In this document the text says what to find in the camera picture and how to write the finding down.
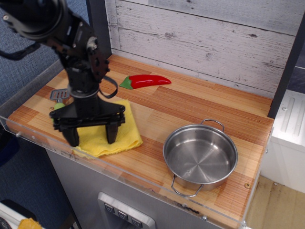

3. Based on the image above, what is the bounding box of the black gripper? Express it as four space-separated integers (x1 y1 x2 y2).
50 95 125 147

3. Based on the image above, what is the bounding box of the yellow cloth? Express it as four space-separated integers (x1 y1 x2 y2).
75 100 143 157

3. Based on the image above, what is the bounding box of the red toy chili pepper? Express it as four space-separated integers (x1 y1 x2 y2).
120 74 172 90

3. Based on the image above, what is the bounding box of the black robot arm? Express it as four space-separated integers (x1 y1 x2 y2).
0 0 125 146

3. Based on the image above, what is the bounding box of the grey toy fridge cabinet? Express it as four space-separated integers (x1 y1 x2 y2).
47 150 217 229

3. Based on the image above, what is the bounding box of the clear acrylic table guard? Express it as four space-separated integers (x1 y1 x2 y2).
0 55 274 229

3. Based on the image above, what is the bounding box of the silver dispenser button panel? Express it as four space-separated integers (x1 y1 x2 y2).
97 192 156 229

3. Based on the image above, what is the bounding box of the yellow object bottom left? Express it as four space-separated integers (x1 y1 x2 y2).
17 218 43 229

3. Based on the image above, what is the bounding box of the stainless steel pot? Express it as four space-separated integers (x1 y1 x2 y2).
163 119 238 198

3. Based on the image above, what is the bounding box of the white side cabinet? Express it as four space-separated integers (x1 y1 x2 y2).
261 90 305 193

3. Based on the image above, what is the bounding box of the green handled toy spatula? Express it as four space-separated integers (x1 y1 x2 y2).
50 88 70 112

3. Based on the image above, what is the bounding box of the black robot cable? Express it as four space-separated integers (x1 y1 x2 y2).
0 42 41 61

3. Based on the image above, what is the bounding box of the dark left frame post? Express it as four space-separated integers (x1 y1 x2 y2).
86 0 112 59

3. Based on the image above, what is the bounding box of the dark frame post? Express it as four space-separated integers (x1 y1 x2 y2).
86 0 112 59
267 15 305 119

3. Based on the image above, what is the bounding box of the dark right frame post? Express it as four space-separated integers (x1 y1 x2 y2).
267 15 305 119

